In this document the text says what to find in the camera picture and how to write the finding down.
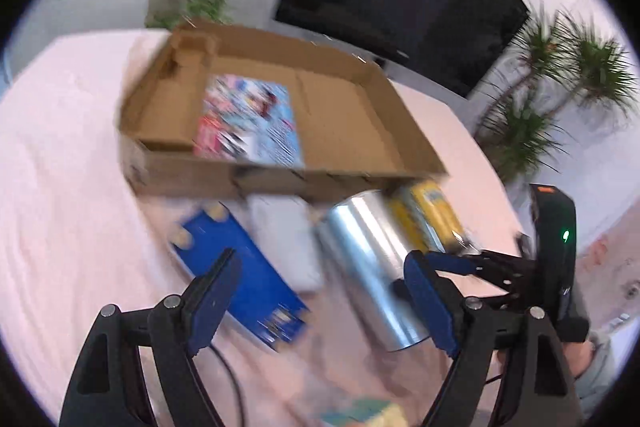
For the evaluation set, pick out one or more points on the colourful printed booklet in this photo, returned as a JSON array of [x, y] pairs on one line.
[[250, 122]]

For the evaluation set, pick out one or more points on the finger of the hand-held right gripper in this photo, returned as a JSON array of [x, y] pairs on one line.
[[450, 263]]

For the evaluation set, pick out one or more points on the silver metal can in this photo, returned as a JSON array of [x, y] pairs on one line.
[[365, 257]]

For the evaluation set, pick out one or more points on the pastel puzzle cube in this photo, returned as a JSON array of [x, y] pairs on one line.
[[365, 412]]

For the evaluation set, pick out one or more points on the white box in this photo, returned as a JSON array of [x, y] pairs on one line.
[[287, 237]]

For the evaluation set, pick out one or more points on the cardboard box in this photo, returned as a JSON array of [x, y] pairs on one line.
[[350, 127]]

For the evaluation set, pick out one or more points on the blue box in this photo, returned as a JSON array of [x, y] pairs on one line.
[[250, 277]]

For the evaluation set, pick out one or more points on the yellow labelled bottle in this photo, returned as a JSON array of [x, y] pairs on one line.
[[425, 214]]

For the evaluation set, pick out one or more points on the person's right forearm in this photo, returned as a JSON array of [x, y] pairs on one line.
[[602, 367]]

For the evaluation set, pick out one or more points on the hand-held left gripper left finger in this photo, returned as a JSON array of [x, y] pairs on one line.
[[215, 302]]

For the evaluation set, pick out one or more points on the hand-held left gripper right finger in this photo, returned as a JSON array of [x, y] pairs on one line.
[[430, 302]]

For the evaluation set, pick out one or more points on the potted palm plant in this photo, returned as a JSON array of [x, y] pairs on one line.
[[530, 127]]

